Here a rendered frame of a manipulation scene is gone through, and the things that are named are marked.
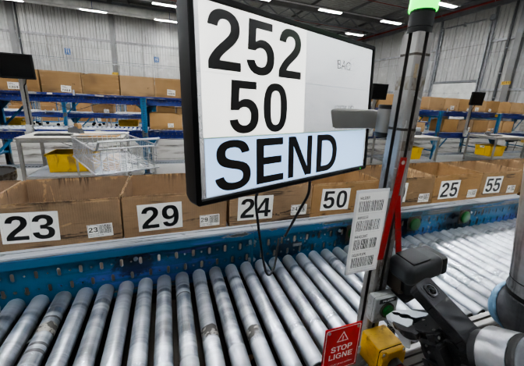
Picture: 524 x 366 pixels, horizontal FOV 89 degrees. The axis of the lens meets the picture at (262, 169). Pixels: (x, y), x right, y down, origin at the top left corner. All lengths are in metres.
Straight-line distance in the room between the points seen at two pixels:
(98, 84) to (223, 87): 5.26
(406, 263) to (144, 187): 1.11
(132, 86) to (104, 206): 4.57
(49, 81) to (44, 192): 4.47
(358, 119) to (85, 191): 1.17
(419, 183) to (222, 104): 1.41
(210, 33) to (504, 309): 0.69
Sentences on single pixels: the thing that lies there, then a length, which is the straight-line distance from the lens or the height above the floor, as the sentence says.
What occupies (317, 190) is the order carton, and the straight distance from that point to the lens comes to 1.27.
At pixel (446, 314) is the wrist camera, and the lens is 0.62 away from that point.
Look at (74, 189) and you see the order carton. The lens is 1.42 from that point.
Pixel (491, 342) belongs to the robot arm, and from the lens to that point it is 0.58.
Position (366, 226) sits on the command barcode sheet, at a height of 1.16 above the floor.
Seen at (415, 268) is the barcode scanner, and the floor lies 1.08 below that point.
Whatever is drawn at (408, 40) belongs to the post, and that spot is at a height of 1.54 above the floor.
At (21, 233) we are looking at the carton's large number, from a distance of 1.21.
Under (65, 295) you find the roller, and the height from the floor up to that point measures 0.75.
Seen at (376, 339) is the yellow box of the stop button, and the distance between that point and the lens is 0.80.
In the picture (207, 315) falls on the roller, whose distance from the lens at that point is 0.97.
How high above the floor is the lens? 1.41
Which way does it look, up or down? 14 degrees down
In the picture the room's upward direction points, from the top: 3 degrees clockwise
